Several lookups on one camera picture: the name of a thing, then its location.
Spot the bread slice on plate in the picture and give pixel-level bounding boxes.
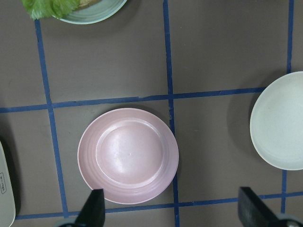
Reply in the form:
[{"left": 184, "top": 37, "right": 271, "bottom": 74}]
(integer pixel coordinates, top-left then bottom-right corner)
[{"left": 79, "top": 0, "right": 100, "bottom": 8}]

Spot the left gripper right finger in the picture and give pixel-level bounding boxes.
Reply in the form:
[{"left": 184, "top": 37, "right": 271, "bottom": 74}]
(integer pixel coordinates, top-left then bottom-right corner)
[{"left": 238, "top": 187, "right": 280, "bottom": 227}]

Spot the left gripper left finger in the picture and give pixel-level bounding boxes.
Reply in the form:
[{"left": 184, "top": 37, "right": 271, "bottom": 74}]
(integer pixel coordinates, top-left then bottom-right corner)
[{"left": 74, "top": 189, "right": 105, "bottom": 227}]

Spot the cream toaster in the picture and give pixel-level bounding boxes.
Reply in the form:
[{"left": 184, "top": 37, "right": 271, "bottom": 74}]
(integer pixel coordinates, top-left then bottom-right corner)
[{"left": 0, "top": 144, "right": 16, "bottom": 227}]

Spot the cream plate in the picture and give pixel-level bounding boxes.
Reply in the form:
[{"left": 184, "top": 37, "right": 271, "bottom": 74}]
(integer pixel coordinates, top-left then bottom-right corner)
[{"left": 250, "top": 71, "right": 303, "bottom": 171}]

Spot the green lettuce leaf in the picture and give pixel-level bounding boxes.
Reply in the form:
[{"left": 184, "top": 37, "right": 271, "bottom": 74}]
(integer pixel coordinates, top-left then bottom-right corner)
[{"left": 21, "top": 0, "right": 80, "bottom": 19}]

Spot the pink plate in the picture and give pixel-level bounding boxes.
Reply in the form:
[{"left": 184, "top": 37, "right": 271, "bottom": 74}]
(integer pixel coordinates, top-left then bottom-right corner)
[{"left": 77, "top": 108, "right": 179, "bottom": 204}]

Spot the green plate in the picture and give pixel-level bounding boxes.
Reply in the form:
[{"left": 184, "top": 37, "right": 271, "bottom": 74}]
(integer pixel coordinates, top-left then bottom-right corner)
[{"left": 60, "top": 0, "right": 127, "bottom": 25}]

